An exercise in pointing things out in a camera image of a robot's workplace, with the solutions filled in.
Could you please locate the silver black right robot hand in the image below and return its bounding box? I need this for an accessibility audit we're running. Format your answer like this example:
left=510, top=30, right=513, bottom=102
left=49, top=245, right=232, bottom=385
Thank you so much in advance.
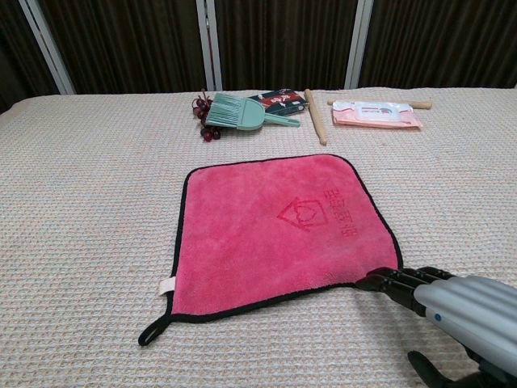
left=355, top=265, right=517, bottom=388

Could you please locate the thick wooden stick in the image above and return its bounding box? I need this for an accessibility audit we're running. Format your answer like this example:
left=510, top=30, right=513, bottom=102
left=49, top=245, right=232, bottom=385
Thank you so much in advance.
left=304, top=88, right=330, bottom=146

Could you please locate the pink wet wipes pack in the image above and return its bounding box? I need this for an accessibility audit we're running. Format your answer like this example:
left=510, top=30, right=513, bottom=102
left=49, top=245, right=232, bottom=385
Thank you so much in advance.
left=330, top=100, right=424, bottom=131

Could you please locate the teal plastic hand brush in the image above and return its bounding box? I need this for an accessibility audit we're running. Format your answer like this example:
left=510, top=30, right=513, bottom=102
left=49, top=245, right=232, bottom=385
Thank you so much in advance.
left=204, top=92, right=302, bottom=133

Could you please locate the white partition post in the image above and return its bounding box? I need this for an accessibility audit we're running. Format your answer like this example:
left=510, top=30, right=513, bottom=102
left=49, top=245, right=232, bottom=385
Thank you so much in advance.
left=18, top=0, right=77, bottom=95
left=343, top=0, right=375, bottom=90
left=195, top=0, right=224, bottom=91

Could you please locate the thin wooden stick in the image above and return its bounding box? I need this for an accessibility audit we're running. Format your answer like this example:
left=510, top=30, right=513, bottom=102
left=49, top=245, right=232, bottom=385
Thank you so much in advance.
left=326, top=98, right=433, bottom=111

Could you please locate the dark printed card box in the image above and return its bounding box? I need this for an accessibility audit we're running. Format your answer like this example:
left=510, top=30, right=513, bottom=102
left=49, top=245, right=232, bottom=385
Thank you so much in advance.
left=246, top=87, right=309, bottom=118

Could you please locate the dark red berry bunch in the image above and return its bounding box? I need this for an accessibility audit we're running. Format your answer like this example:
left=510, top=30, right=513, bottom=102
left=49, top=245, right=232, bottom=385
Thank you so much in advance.
left=189, top=89, right=222, bottom=143

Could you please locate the pink cloth black trim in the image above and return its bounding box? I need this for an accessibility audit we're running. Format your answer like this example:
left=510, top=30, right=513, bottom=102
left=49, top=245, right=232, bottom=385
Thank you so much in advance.
left=137, top=153, right=404, bottom=348

